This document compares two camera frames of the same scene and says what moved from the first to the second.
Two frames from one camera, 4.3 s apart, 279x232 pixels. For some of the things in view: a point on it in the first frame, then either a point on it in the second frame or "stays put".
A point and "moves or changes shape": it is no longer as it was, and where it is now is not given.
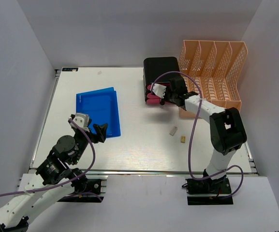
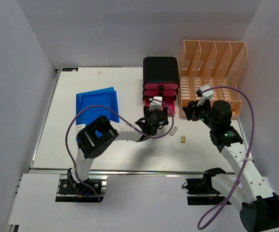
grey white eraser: [173, 131] stays put
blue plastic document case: [102, 105] stays put
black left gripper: [101, 135] to [147, 112]
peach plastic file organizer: [212, 69] stays put
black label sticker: [69, 69] stays put
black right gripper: [165, 96] to [189, 110]
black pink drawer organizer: [159, 70] moves or changes shape
